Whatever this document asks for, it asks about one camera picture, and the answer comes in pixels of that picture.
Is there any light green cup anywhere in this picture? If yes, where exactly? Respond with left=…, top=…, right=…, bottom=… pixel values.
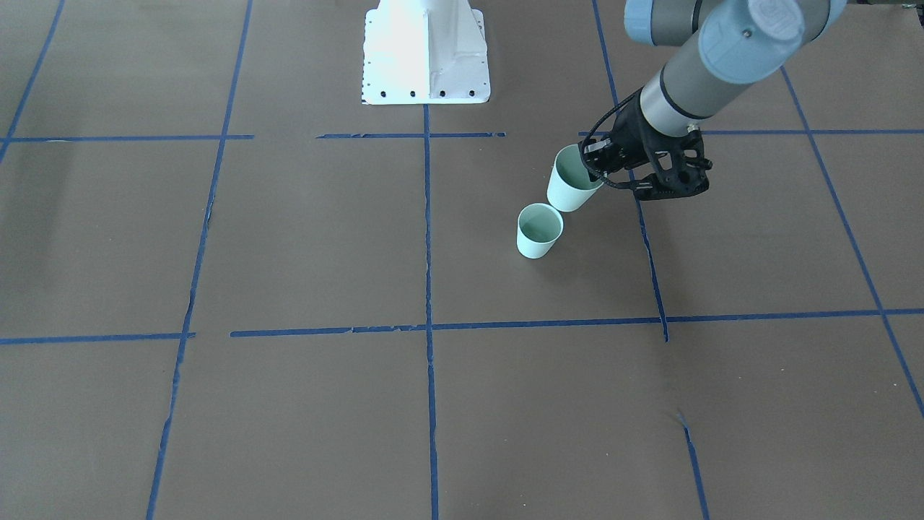
left=517, top=203, right=565, bottom=259
left=546, top=144, right=603, bottom=212

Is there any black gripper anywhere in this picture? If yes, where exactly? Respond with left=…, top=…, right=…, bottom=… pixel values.
left=582, top=95, right=713, bottom=201

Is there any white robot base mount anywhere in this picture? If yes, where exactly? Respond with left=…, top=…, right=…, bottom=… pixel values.
left=361, top=1, right=492, bottom=105

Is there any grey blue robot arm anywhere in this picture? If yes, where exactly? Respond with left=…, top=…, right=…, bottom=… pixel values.
left=580, top=1, right=846, bottom=201

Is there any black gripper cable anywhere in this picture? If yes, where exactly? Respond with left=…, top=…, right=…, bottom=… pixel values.
left=579, top=87, right=645, bottom=191

